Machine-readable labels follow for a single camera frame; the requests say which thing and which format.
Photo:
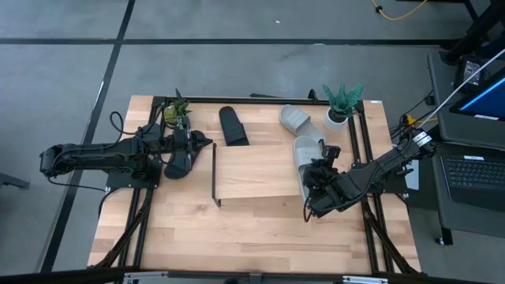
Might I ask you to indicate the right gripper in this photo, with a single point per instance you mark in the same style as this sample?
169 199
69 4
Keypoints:
329 173

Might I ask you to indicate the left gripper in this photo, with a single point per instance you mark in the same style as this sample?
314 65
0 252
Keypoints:
173 145

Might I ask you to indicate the light grey slide sandal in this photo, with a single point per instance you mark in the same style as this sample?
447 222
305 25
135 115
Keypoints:
305 152
296 118

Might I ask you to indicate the black rubber slide sandal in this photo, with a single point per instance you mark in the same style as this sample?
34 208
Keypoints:
233 126
177 167

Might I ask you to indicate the wooden shelf with black frame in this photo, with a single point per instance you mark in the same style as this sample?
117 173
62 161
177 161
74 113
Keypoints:
252 173

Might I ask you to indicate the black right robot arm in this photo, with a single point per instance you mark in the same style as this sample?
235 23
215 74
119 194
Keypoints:
378 165

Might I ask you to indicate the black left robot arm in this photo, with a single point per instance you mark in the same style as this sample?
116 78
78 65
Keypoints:
98 155

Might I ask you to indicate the green succulent in dark pot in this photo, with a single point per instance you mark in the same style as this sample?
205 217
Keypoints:
173 112

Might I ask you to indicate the teal plant in white pot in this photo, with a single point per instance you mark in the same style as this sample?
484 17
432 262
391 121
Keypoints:
339 106

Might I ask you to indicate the white sticker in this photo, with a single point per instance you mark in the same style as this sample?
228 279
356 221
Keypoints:
376 102

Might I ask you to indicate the white sheet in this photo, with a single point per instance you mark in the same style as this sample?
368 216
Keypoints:
412 177

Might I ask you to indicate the yellow connector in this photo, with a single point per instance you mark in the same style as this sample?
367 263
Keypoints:
410 119

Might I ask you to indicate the laptop computer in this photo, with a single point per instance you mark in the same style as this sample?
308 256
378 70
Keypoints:
453 221

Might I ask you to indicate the black laptop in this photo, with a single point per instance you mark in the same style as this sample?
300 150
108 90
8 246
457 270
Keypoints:
473 177

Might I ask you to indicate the white rod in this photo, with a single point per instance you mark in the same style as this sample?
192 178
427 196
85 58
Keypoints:
453 94

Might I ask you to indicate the monitor with blue screen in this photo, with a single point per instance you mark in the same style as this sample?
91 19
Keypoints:
485 100

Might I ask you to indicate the black power adapter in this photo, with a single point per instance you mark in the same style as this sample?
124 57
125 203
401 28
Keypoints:
469 71

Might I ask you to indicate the black furniture foot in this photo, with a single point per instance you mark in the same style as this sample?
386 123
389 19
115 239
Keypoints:
12 180

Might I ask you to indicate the black stand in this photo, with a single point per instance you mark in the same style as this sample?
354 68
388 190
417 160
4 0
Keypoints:
473 35

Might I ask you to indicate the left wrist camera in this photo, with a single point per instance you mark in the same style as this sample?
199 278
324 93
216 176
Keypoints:
182 128

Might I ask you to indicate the black aluminium table frame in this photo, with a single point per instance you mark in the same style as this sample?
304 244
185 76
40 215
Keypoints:
236 99

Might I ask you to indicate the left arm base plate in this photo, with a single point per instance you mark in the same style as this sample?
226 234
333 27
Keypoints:
118 179

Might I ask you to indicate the silver bracket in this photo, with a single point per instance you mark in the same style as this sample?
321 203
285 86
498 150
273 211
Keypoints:
146 277
365 280

